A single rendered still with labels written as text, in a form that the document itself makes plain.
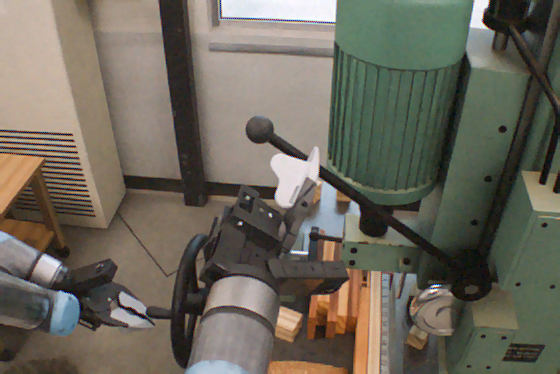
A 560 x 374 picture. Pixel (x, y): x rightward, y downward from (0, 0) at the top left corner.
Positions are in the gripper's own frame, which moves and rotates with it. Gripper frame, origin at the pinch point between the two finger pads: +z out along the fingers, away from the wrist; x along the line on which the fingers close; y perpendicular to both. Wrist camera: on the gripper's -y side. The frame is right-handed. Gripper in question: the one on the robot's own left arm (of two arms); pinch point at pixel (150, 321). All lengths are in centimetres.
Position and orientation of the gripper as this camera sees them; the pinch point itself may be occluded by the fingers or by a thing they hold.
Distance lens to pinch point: 107.2
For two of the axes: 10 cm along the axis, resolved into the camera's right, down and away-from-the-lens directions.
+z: 8.6, 4.7, 2.2
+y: -4.9, 6.0, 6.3
